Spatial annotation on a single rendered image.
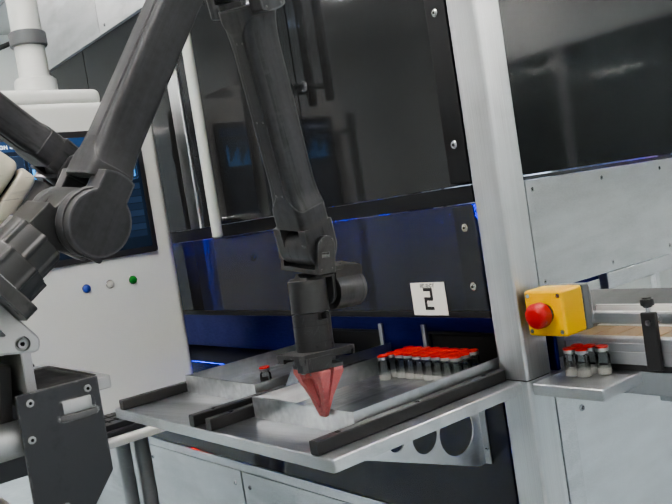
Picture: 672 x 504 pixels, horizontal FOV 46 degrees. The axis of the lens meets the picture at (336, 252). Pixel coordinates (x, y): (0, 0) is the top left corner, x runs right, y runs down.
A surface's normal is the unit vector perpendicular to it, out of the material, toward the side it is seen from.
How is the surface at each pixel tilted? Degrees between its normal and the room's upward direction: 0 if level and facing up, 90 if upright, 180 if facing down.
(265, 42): 105
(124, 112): 98
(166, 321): 90
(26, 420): 90
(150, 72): 97
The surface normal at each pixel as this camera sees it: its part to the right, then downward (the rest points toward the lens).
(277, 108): 0.67, 0.11
